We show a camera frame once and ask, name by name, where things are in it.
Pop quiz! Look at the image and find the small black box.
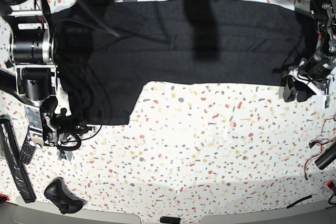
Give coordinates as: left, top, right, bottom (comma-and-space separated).
160, 216, 181, 224

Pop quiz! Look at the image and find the long black plastic bar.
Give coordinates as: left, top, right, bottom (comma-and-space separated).
1, 118, 36, 204

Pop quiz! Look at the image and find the black cable tie strip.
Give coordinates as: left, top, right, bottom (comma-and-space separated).
286, 195, 312, 209

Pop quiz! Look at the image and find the black TV remote control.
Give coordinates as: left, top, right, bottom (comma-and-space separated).
19, 133, 36, 165

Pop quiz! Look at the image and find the small red clip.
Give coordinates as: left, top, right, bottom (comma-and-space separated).
326, 180, 336, 193
0, 194, 9, 204

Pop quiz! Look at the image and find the black game controller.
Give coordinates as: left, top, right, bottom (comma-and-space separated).
44, 178, 84, 215

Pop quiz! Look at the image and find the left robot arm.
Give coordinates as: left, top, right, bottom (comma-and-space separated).
282, 0, 335, 109

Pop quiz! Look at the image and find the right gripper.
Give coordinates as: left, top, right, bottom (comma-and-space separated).
25, 98, 95, 160

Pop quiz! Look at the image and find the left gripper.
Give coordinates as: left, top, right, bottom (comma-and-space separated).
282, 58, 335, 109

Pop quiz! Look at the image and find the black curved plastic handle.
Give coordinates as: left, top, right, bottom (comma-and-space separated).
0, 70, 20, 100

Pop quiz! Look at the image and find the black T-shirt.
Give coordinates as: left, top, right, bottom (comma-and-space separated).
52, 0, 318, 125

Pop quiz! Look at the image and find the small red clip left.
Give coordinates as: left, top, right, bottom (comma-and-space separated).
0, 194, 9, 204

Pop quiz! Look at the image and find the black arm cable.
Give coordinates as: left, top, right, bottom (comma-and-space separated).
52, 0, 121, 141

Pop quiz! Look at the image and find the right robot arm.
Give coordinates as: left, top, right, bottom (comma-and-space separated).
1, 0, 90, 164

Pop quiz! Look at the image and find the black cylinder with wires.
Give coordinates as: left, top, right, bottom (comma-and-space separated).
315, 143, 336, 170

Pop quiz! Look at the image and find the small red clip right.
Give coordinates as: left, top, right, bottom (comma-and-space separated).
326, 180, 336, 193

